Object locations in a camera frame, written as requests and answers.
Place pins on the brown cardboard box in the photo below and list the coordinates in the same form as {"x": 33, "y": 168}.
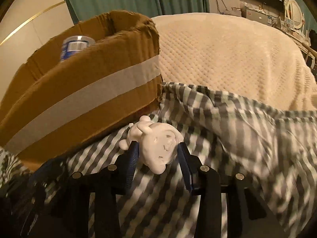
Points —
{"x": 74, "y": 104}

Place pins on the white plaster figurine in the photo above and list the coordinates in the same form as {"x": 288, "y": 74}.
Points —
{"x": 156, "y": 143}

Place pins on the white dresser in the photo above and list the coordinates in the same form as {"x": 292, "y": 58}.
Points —
{"x": 297, "y": 38}

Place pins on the white quilted bedspread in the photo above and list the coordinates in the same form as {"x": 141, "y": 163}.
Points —
{"x": 223, "y": 54}

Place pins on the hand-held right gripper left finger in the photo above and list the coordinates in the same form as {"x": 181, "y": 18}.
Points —
{"x": 132, "y": 168}

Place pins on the grey mini fridge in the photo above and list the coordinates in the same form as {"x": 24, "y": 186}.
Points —
{"x": 256, "y": 16}

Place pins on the white oval mirror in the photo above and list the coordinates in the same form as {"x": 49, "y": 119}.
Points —
{"x": 294, "y": 14}

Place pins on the black bag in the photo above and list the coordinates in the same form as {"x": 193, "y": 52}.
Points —
{"x": 313, "y": 37}

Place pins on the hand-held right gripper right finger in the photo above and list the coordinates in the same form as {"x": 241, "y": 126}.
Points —
{"x": 188, "y": 171}

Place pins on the blue silver can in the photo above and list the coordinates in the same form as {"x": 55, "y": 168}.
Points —
{"x": 76, "y": 47}

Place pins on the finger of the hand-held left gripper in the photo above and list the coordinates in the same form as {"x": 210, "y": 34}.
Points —
{"x": 49, "y": 169}

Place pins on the grey checked bed sheet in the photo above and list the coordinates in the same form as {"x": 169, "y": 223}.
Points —
{"x": 247, "y": 141}

